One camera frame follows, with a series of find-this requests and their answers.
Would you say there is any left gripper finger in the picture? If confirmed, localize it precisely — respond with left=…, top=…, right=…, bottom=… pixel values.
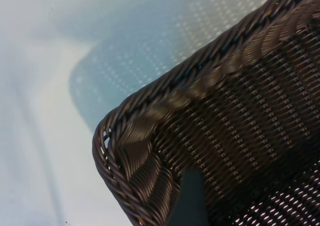
left=171, top=169, right=209, bottom=226

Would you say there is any brown wicker basket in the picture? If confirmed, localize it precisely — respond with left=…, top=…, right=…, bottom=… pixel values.
left=91, top=0, right=320, bottom=226

